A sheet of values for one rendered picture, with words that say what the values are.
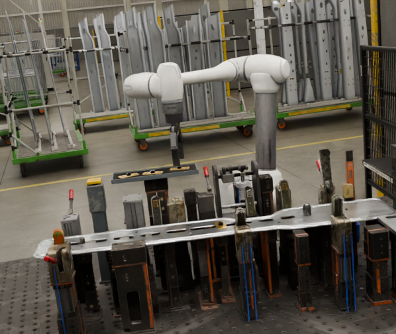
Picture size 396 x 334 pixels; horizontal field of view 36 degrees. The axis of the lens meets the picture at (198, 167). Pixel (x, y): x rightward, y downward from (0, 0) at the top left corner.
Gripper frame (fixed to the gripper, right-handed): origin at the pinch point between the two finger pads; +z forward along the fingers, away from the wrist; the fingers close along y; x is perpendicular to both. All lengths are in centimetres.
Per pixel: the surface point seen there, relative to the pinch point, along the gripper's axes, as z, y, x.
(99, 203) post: 13.6, 11.6, -34.3
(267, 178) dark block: 8.5, 10.0, 37.6
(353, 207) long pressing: 20, 20, 71
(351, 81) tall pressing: 61, -769, 176
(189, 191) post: 10.5, 15.0, 5.5
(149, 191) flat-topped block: 11.2, 7.9, -12.8
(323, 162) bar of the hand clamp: 4, 9, 61
